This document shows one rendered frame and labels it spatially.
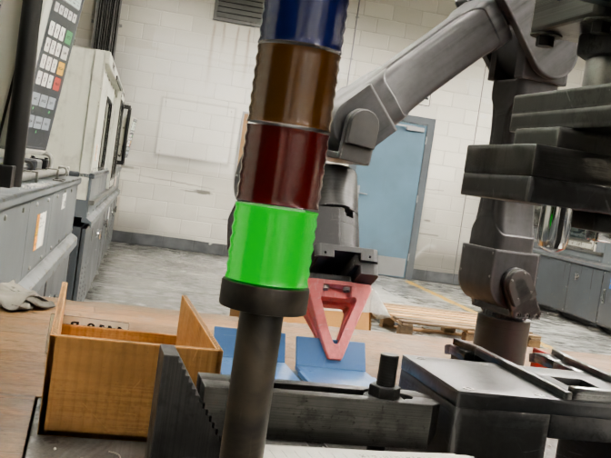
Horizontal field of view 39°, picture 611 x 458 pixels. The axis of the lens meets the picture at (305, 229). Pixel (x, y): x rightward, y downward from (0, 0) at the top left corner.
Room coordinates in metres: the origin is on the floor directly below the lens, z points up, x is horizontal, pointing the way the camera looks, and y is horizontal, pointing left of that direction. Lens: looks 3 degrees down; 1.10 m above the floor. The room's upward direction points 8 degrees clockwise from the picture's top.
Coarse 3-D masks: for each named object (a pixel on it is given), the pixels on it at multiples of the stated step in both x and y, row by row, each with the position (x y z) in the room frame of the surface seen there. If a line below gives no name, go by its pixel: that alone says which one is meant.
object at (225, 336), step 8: (216, 328) 0.82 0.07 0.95; (224, 328) 0.82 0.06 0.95; (232, 328) 0.83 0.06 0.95; (216, 336) 0.82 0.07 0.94; (224, 336) 0.82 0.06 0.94; (232, 336) 0.82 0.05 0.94; (224, 344) 0.82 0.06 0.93; (232, 344) 0.82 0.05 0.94; (280, 344) 0.83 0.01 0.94; (224, 352) 0.81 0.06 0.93; (232, 352) 0.81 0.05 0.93; (280, 352) 0.83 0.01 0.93; (224, 360) 0.80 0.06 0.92; (232, 360) 0.80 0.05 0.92; (280, 360) 0.82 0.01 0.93; (224, 368) 0.76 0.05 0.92; (280, 368) 0.80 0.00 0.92; (288, 368) 0.80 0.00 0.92; (280, 376) 0.76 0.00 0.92; (288, 376) 0.77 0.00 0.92
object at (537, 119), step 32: (608, 64) 0.58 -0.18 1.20; (544, 96) 0.60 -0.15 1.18; (576, 96) 0.56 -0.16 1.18; (608, 96) 0.53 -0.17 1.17; (512, 128) 0.64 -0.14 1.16; (544, 128) 0.57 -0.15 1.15; (576, 128) 0.56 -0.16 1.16; (608, 128) 0.53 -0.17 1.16; (480, 160) 0.60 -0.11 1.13; (512, 160) 0.56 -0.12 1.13; (544, 160) 0.53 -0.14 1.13; (576, 160) 0.54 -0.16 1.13; (608, 160) 0.54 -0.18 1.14; (480, 192) 0.59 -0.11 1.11; (512, 192) 0.55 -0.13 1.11; (544, 192) 0.53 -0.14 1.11; (576, 192) 0.54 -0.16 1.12; (608, 192) 0.54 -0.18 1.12; (544, 224) 0.55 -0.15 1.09; (576, 224) 0.59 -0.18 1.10; (608, 224) 0.57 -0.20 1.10
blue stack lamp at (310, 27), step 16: (272, 0) 0.38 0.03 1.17; (288, 0) 0.37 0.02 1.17; (304, 0) 0.37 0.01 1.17; (320, 0) 0.37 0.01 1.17; (336, 0) 0.38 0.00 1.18; (272, 16) 0.38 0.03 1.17; (288, 16) 0.37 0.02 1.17; (304, 16) 0.37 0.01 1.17; (320, 16) 0.37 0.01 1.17; (336, 16) 0.38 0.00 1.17; (272, 32) 0.38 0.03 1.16; (288, 32) 0.37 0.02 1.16; (304, 32) 0.37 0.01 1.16; (320, 32) 0.37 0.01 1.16; (336, 32) 0.38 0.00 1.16; (320, 48) 0.38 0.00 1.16; (336, 48) 0.38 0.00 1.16
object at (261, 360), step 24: (240, 288) 0.37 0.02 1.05; (264, 288) 0.37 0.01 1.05; (288, 288) 0.38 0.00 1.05; (240, 312) 0.39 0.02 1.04; (264, 312) 0.37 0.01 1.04; (288, 312) 0.37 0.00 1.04; (240, 336) 0.38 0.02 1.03; (264, 336) 0.38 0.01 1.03; (240, 360) 0.38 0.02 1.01; (264, 360) 0.38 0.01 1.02; (240, 384) 0.38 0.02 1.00; (264, 384) 0.38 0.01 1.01; (240, 408) 0.38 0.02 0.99; (264, 408) 0.38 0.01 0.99; (240, 432) 0.38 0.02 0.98; (264, 432) 0.39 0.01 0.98; (240, 456) 0.38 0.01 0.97
